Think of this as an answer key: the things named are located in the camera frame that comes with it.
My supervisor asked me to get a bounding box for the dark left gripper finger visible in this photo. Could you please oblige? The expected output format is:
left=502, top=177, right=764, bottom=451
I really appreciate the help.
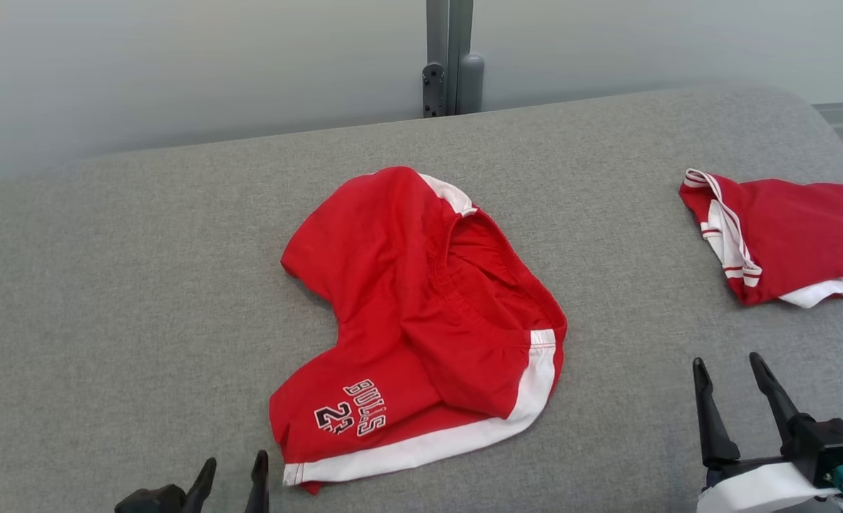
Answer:
left=114, top=457, right=217, bottom=513
left=244, top=449, right=271, bottom=513

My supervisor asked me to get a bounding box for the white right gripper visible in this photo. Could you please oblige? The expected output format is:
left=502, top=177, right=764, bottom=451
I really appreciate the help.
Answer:
left=692, top=352, right=841, bottom=513

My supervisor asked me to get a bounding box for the red basketball jersey white trim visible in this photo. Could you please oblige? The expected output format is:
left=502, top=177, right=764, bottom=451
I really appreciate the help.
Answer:
left=679, top=168, right=843, bottom=309

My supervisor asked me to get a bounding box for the red basketball shorts white stripe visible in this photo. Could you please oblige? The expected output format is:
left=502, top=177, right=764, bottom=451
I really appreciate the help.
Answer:
left=269, top=165, right=569, bottom=495

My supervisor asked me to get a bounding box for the grey cylindrical post cap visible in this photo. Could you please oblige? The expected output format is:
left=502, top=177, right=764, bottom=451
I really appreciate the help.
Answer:
left=455, top=53, right=485, bottom=115

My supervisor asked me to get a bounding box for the dark grey hinge bracket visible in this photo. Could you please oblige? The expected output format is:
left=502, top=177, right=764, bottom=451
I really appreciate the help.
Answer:
left=422, top=62, right=446, bottom=119

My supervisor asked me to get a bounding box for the grey metal partition post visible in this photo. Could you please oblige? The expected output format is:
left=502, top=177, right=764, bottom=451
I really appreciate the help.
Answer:
left=425, top=0, right=475, bottom=117

